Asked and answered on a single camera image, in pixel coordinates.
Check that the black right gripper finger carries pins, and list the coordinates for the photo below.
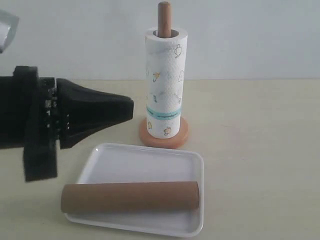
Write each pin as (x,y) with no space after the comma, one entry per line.
(74,131)

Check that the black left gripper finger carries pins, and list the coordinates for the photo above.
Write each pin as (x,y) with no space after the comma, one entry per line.
(79,105)

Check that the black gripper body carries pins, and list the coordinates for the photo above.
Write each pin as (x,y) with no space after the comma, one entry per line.
(27,105)

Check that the brown cardboard tube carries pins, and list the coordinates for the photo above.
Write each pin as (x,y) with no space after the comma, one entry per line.
(130,197)

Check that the white printed paper towel roll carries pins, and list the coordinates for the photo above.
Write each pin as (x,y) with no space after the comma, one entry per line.
(165,73)

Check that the wooden paper towel holder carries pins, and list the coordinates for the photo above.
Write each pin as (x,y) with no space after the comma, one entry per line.
(164,27)

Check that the white rectangular plastic tray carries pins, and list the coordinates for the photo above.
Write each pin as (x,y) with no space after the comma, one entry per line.
(121,163)

